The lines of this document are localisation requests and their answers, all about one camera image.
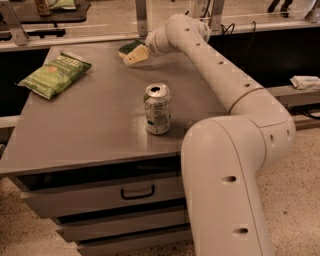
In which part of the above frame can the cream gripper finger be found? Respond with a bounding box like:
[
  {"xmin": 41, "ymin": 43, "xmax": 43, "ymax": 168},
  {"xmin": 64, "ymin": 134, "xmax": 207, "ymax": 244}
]
[{"xmin": 123, "ymin": 45, "xmax": 149, "ymax": 66}]

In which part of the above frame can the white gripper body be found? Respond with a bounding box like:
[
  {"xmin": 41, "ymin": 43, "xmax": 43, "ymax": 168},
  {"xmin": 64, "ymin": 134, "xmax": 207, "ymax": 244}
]
[{"xmin": 146, "ymin": 26, "xmax": 176, "ymax": 56}]

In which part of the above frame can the green and yellow sponge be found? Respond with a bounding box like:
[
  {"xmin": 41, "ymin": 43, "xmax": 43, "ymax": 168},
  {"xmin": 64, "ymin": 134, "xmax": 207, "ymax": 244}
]
[{"xmin": 118, "ymin": 40, "xmax": 144, "ymax": 58}]

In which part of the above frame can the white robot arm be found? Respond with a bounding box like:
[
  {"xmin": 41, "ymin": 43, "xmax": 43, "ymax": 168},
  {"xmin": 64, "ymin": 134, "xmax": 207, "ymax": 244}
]
[{"xmin": 146, "ymin": 14, "xmax": 296, "ymax": 256}]

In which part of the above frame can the silver 7up soda can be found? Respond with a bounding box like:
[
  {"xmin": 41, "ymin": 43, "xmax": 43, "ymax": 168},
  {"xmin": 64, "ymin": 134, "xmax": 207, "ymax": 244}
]
[{"xmin": 144, "ymin": 83, "xmax": 171, "ymax": 135}]

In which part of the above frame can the green chip bag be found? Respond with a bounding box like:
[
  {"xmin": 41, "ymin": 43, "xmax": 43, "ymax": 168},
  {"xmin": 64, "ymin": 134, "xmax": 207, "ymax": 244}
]
[{"xmin": 17, "ymin": 52, "xmax": 92, "ymax": 100}]

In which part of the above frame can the grey drawer cabinet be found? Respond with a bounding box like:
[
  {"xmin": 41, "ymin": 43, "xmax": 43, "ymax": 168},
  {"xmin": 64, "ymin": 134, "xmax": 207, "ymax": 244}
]
[{"xmin": 1, "ymin": 42, "xmax": 225, "ymax": 256}]

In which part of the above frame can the dark background table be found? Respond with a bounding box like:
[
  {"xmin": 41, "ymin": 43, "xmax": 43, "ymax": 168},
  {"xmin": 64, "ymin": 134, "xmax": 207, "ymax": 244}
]
[{"xmin": 13, "ymin": 1, "xmax": 90, "ymax": 24}]

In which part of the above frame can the black hanging cable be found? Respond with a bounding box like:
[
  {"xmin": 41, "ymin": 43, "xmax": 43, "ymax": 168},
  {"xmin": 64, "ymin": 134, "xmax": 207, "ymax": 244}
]
[{"xmin": 220, "ymin": 21, "xmax": 257, "ymax": 58}]

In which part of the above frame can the metal frame rail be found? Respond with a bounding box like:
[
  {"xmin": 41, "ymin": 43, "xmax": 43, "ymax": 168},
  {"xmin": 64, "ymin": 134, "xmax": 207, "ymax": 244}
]
[{"xmin": 0, "ymin": 0, "xmax": 320, "ymax": 53}]

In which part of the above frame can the black drawer handle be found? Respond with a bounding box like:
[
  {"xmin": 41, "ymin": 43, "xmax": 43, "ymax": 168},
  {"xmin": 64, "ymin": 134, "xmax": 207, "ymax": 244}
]
[{"xmin": 120, "ymin": 185, "xmax": 155, "ymax": 201}]

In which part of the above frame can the white packet on rail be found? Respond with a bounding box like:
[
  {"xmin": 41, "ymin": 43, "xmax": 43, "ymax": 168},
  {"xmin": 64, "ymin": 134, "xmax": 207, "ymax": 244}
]
[{"xmin": 290, "ymin": 76, "xmax": 320, "ymax": 90}]

